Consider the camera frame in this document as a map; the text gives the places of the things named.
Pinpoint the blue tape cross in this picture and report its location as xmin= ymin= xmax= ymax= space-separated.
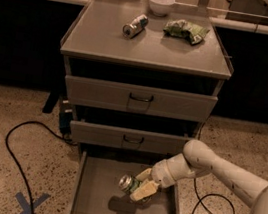
xmin=15 ymin=192 xmax=50 ymax=214

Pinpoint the middle grey drawer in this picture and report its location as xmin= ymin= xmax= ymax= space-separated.
xmin=70 ymin=121 xmax=191 ymax=156

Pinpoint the green crumpled chip bag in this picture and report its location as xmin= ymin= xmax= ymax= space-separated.
xmin=163 ymin=19 xmax=210 ymax=45

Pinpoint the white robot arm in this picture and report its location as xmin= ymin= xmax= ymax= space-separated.
xmin=130 ymin=140 xmax=268 ymax=214

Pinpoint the blue white soda can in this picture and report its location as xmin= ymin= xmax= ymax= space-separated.
xmin=122 ymin=14 xmax=149 ymax=39

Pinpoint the grey drawer cabinet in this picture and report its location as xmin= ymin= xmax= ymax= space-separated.
xmin=60 ymin=0 xmax=231 ymax=157

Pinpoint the bottom grey drawer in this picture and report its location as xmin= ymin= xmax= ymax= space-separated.
xmin=66 ymin=151 xmax=179 ymax=214

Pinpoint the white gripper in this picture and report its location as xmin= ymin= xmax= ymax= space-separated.
xmin=130 ymin=158 xmax=181 ymax=202

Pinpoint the blue power box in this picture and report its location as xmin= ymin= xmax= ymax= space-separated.
xmin=59 ymin=99 xmax=73 ymax=135

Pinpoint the grey drawer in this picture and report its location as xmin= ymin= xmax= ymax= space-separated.
xmin=65 ymin=75 xmax=217 ymax=122
xmin=66 ymin=151 xmax=179 ymax=214
xmin=70 ymin=121 xmax=191 ymax=156

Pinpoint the top grey drawer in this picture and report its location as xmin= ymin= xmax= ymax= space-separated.
xmin=65 ymin=75 xmax=217 ymax=122

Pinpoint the white ceramic bowl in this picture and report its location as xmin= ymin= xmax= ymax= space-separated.
xmin=148 ymin=0 xmax=175 ymax=17

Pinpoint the black cable right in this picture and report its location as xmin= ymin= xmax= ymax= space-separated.
xmin=185 ymin=123 xmax=250 ymax=214

